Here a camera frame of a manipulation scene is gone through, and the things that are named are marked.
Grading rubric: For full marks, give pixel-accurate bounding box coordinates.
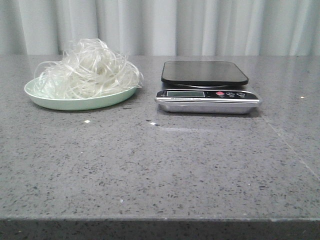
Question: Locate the digital kitchen scale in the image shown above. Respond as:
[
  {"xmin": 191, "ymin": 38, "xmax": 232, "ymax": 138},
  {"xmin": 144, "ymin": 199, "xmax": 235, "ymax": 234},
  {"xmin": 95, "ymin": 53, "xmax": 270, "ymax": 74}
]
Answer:
[{"xmin": 155, "ymin": 60, "xmax": 262, "ymax": 115}]

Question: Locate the white vermicelli bundle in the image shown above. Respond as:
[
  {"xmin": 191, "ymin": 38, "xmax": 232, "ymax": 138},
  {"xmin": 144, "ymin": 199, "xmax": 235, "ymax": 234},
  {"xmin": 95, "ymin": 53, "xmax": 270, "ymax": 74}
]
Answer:
[{"xmin": 33, "ymin": 38, "xmax": 143, "ymax": 100}]

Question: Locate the light green plate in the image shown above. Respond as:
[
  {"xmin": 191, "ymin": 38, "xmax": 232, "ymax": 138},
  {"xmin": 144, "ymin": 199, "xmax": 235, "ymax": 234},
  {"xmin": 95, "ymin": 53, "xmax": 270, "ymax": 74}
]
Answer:
[{"xmin": 24, "ymin": 78, "xmax": 137, "ymax": 111}]

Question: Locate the white curtain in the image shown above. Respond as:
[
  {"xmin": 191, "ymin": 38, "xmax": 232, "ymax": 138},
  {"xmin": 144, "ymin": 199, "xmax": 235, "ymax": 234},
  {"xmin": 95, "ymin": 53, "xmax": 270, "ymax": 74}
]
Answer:
[{"xmin": 0, "ymin": 0, "xmax": 320, "ymax": 56}]

